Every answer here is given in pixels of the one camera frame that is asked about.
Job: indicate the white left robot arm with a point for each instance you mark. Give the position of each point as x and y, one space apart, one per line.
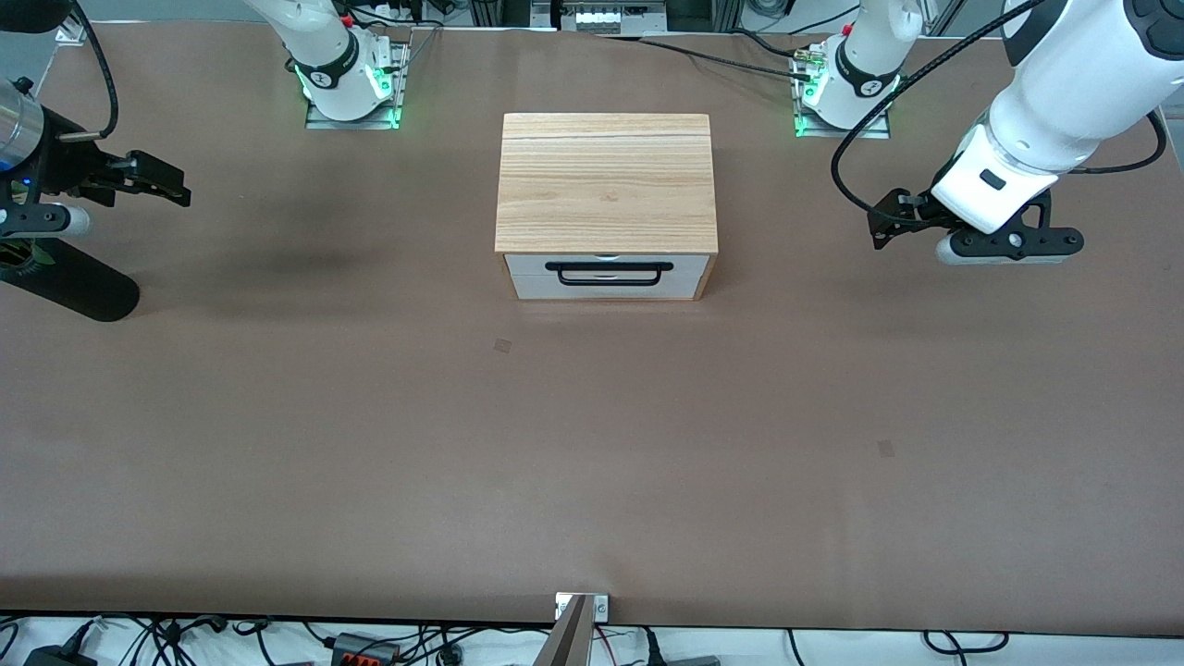
1064 83

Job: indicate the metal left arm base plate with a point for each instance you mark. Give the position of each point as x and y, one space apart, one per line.
869 133

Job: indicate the white power strip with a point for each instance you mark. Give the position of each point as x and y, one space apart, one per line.
601 18

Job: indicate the black orange connector box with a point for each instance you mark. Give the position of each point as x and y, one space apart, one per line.
365 650

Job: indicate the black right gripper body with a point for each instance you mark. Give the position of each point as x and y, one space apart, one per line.
67 165

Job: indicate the light wooden drawer cabinet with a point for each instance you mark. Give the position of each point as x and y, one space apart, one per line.
606 185

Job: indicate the black camera bracket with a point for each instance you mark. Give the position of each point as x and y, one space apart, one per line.
1034 211

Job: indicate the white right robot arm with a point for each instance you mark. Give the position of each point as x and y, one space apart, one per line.
324 46

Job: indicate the silver clamp bracket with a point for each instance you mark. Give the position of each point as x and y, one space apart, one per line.
601 608

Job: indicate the grey camera stand post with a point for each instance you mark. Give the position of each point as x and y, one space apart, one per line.
569 645

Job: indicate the black oblong object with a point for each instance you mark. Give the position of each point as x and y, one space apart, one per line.
83 291

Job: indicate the black power adapter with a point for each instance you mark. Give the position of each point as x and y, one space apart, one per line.
60 657

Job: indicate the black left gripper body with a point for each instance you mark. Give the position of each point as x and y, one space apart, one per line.
911 214

